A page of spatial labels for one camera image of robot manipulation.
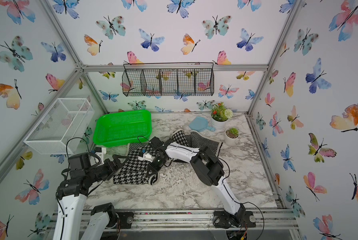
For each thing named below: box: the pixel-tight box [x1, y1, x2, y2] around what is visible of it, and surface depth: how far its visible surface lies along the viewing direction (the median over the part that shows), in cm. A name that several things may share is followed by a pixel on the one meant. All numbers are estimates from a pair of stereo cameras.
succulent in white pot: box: [224, 127, 240, 145], surface depth 100 cm
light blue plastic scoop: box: [189, 116, 216, 132], surface depth 117 cm
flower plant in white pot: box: [210, 102, 234, 129], surface depth 103 cm
